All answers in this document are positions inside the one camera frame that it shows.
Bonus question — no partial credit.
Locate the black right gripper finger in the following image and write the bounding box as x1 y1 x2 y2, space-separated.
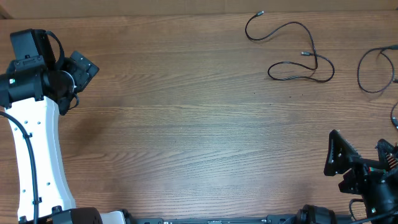
323 129 362 176
376 139 397 170

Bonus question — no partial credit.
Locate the black cable with silver plug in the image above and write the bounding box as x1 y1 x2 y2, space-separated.
244 10 336 83

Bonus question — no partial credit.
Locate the black looped usb cable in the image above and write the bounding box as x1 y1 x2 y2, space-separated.
356 44 398 94

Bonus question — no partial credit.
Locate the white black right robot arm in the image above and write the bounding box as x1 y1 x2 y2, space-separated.
293 129 397 224

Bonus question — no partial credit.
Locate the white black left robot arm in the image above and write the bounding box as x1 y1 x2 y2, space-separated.
1 29 131 223

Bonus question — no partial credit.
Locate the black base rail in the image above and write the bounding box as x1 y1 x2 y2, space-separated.
124 213 354 224

